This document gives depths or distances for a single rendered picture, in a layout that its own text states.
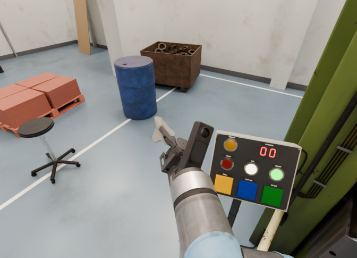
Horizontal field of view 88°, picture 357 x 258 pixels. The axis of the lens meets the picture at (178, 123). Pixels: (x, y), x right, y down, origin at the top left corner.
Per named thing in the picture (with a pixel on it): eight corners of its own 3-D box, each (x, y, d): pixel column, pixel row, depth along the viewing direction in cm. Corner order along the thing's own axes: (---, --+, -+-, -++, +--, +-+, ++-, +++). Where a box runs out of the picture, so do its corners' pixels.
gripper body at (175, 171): (158, 155, 50) (163, 193, 40) (175, 131, 47) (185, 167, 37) (180, 162, 54) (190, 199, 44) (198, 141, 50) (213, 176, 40)
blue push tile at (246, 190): (254, 201, 79) (258, 184, 78) (236, 196, 81) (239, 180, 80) (253, 198, 81) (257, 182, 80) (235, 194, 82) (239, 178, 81)
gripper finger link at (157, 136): (139, 129, 52) (159, 154, 48) (150, 113, 49) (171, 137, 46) (147, 129, 54) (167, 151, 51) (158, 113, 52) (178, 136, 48)
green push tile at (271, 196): (280, 207, 76) (283, 190, 76) (260, 202, 78) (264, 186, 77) (278, 205, 78) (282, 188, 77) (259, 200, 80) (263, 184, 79)
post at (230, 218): (221, 255, 147) (254, 161, 83) (217, 251, 149) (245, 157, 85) (223, 250, 150) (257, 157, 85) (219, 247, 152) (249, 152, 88)
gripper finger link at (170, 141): (154, 130, 47) (176, 155, 43) (157, 125, 46) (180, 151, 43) (166, 129, 51) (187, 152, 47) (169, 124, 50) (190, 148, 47)
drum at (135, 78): (138, 99, 349) (130, 52, 298) (163, 107, 327) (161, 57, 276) (116, 114, 309) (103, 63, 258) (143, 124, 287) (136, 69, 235)
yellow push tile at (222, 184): (230, 195, 81) (233, 178, 80) (213, 191, 83) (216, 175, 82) (230, 193, 83) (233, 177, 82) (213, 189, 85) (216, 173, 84)
